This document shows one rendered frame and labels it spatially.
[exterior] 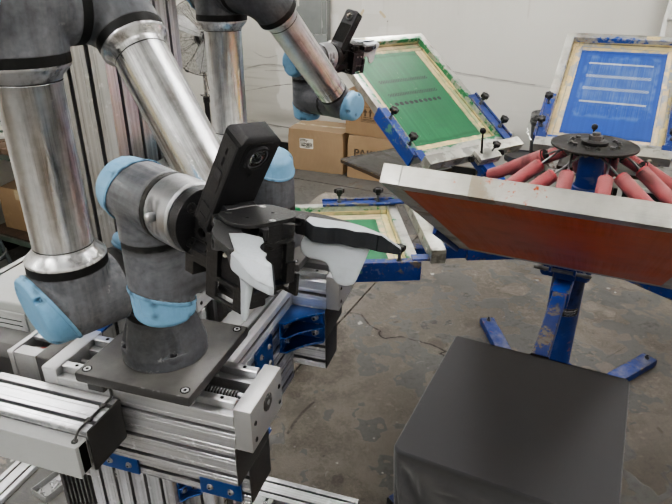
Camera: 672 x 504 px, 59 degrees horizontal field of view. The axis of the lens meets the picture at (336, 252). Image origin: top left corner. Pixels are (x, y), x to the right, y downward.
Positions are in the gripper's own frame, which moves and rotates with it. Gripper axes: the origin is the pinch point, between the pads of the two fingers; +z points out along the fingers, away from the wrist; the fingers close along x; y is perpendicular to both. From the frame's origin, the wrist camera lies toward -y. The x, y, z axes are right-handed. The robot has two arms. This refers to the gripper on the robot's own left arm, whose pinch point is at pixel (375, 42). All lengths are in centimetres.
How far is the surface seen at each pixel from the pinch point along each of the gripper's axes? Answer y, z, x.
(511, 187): 2, -58, 76
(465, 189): 5, -60, 69
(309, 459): 169, -14, 5
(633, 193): 38, 56, 72
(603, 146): 29, 67, 54
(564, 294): 67, 28, 69
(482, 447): 62, -54, 84
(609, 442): 59, -34, 104
